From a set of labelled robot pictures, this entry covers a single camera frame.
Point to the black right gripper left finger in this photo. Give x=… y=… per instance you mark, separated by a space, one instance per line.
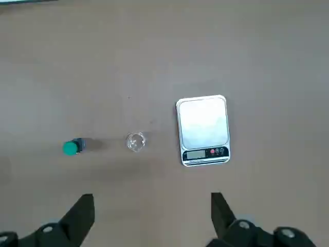
x=74 y=221

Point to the white electronic scale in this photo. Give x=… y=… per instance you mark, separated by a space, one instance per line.
x=203 y=123

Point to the clear measuring cup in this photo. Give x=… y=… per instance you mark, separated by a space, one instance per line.
x=136 y=142

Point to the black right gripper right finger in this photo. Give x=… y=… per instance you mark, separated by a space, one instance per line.
x=223 y=221

